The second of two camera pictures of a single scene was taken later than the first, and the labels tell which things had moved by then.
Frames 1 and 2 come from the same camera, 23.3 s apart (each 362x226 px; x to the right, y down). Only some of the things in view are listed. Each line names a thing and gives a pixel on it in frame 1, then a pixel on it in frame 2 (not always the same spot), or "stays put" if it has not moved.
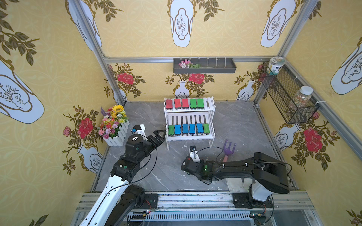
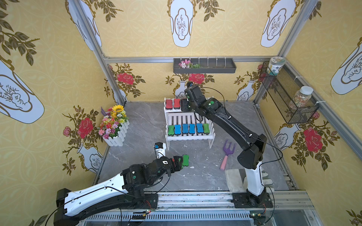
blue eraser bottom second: (177, 129) stays put
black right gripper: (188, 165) -> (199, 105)
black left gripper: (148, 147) -> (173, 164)
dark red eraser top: (168, 104) stays put
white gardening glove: (235, 185) stays put
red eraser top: (177, 103) stays put
